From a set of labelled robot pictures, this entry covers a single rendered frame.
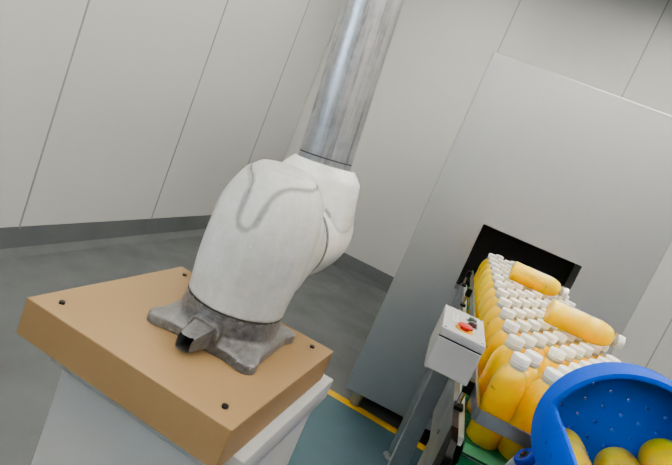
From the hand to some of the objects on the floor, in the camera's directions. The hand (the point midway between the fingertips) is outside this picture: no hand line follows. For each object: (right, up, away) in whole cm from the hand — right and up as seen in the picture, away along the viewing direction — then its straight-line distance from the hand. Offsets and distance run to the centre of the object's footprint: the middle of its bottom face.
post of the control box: (-60, -136, +76) cm, 167 cm away
